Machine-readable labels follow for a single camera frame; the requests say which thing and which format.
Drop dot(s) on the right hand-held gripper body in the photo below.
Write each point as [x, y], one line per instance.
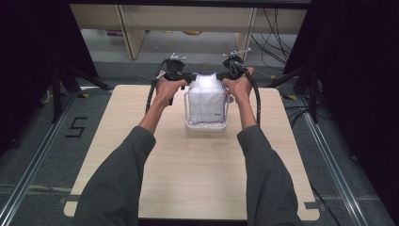
[233, 66]

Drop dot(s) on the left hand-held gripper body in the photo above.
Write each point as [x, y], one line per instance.
[174, 69]

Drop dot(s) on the white cloth with purple edge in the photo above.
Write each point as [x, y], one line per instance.
[207, 97]

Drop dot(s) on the white plastic rack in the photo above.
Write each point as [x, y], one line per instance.
[205, 126]

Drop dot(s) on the person's right hand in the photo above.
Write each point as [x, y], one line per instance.
[240, 88]

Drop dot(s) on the person's left hand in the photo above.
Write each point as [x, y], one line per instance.
[167, 91]

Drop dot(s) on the round grey table grommet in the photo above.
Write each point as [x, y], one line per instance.
[231, 100]

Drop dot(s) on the pale wooden desk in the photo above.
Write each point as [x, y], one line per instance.
[188, 19]

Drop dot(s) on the yellow tape piece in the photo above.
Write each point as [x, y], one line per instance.
[290, 97]
[83, 95]

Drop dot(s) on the black metal stand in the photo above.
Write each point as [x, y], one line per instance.
[67, 84]
[306, 84]

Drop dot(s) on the dark curtain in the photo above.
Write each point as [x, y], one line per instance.
[28, 62]
[360, 78]

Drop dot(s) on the aluminium floor rail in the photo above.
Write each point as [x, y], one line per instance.
[34, 160]
[332, 166]

